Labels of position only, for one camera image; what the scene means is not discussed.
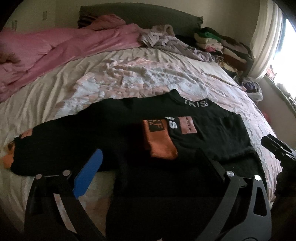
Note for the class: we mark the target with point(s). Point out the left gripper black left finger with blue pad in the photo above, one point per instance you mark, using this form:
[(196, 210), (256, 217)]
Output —
[(43, 220)]

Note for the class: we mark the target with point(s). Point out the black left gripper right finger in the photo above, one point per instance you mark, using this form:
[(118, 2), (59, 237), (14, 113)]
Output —
[(243, 213)]

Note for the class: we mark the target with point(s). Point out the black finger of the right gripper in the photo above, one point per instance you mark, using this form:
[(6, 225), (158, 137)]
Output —
[(281, 150)]

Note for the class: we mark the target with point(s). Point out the black sweater orange pink patches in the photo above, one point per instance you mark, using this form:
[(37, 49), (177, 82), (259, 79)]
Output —
[(167, 153)]

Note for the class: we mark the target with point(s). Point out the white plastic bag with clothes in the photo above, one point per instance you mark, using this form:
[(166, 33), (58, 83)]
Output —
[(253, 89)]

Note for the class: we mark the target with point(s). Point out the stack of folded clothes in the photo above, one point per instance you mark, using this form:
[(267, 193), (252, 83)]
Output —
[(233, 56)]

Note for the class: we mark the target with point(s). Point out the cream window curtain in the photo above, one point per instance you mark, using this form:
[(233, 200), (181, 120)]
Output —
[(266, 38)]

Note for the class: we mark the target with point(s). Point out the pink white patterned bedspread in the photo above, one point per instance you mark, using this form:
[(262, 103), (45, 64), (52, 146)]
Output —
[(137, 72)]

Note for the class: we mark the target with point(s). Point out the pink comforter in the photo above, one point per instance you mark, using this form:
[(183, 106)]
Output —
[(25, 57)]

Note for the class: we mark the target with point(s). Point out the lavender crumpled garment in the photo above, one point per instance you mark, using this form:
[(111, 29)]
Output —
[(163, 37)]

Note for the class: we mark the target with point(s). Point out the dark green headboard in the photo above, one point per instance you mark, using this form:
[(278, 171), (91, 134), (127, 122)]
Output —
[(144, 15)]

